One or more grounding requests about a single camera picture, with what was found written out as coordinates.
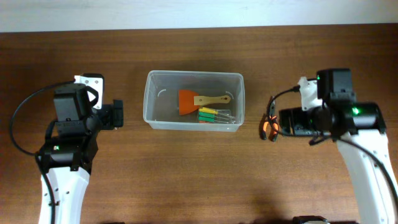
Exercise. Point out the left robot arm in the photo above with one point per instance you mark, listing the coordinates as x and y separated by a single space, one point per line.
65 160

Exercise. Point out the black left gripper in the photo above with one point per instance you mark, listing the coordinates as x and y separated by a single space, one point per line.
117 112

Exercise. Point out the green screwdriver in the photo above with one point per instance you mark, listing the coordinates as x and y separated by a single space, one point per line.
212 120
220 116

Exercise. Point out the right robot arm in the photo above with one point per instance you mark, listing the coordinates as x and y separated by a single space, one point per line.
329 110

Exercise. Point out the green screwdriver left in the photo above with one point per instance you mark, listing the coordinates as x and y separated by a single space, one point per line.
212 120

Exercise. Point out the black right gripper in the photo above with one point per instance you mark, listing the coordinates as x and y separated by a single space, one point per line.
284 121

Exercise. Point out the clear plastic container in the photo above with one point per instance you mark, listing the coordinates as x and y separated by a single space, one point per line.
160 109

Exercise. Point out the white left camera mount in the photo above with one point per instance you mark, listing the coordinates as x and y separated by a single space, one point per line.
95 84

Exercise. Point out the green screwdriver right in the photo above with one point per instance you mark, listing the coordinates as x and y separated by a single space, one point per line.
220 116

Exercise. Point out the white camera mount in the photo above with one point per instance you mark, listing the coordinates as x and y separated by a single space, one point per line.
95 84
308 93

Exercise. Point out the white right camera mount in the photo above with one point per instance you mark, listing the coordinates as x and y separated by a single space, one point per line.
308 93

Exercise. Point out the yellow screwdriver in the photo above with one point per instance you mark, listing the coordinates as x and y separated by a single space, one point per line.
215 112

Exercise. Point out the orange black needle-nose pliers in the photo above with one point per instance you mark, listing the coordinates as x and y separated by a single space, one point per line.
269 128

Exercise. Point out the dark object at bottom edge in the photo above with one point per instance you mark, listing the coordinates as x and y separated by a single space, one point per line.
309 220

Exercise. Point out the clear screwdriver set case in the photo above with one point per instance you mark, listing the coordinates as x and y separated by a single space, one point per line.
231 121

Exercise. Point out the orange scraper with wooden handle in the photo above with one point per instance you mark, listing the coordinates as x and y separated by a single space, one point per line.
189 101

